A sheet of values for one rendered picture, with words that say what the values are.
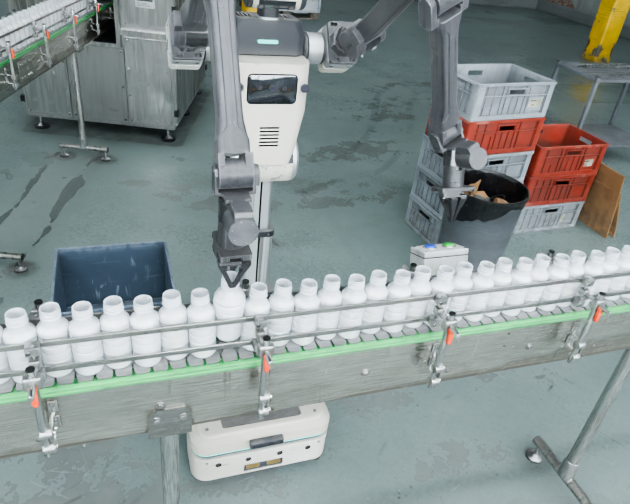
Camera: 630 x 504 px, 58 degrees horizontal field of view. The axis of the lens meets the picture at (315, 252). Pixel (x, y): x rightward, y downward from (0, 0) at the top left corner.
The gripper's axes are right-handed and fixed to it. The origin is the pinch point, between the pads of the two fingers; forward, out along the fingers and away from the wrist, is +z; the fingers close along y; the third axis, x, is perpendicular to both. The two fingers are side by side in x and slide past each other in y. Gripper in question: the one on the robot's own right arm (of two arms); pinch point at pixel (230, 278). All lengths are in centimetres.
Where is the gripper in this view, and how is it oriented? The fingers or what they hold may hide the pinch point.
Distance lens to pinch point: 121.6
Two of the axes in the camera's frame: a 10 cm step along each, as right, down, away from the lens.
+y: 3.1, 5.4, -7.8
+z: -1.1, 8.4, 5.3
